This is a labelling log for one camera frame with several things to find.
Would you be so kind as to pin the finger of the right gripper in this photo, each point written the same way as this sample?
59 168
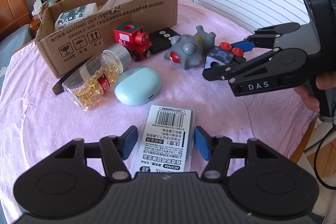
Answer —
275 63
266 37

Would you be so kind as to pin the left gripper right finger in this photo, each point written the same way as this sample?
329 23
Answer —
215 150

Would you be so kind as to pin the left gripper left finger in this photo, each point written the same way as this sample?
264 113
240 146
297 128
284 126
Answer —
116 149

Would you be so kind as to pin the black toy train red wheels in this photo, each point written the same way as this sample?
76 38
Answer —
223 55

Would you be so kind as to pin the clear case with barcode label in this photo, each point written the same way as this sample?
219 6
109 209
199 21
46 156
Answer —
166 143

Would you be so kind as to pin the person's right hand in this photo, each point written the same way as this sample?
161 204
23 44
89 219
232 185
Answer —
323 82

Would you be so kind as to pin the light blue earbud case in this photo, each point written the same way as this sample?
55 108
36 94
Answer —
137 85

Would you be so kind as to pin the clear bottle of yellow capsules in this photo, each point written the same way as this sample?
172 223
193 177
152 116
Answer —
96 76

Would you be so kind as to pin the grey rubber dog toy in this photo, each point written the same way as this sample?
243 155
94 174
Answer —
190 50

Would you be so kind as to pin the pink bed cloth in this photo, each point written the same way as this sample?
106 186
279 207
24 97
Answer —
35 122

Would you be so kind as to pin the dark brown flat stick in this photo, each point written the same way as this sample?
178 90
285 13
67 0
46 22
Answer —
58 87

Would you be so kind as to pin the black digital timer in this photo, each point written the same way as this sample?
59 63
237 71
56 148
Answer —
161 40

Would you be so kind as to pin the red wooden toy train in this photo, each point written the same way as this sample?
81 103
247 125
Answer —
134 39

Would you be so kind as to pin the brown cardboard box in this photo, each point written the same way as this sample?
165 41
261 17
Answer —
63 49

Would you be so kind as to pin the blue pillow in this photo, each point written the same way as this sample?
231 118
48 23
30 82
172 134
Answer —
11 44

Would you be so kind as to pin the clear plastic jar in box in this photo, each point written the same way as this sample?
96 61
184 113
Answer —
111 4

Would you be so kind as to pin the white power strip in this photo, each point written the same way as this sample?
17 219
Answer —
37 8

